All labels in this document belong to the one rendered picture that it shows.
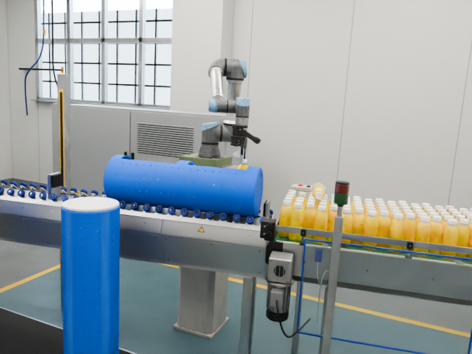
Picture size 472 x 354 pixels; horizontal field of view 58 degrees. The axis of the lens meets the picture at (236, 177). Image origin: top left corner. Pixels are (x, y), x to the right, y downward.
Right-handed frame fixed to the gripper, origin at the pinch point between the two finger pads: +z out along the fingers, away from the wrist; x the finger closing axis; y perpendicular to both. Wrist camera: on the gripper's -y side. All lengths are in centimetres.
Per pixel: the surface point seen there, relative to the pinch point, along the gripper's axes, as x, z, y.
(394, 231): 24, 24, -81
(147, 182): 20, 14, 49
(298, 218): 24.4, 23.3, -35.3
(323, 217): 24, 21, -47
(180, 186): 20.1, 14.0, 30.1
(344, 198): 45, 6, -56
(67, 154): -25, 10, 130
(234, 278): -122, 126, 28
